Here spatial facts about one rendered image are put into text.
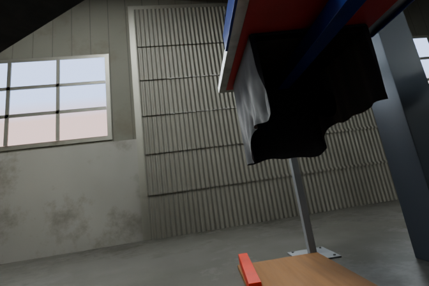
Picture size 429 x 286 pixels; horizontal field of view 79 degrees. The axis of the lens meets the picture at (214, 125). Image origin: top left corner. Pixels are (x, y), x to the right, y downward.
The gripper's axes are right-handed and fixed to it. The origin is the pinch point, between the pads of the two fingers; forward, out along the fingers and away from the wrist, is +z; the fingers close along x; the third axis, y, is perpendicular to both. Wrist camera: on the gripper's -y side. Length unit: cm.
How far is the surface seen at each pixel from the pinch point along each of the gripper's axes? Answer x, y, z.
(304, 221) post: 75, 11, 82
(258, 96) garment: 8.7, -21.2, 27.2
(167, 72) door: 218, -69, -87
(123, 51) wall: 220, -121, -123
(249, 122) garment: 32.3, -20.6, 30.9
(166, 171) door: 217, -81, 32
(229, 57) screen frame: 18.9, -27.5, 5.7
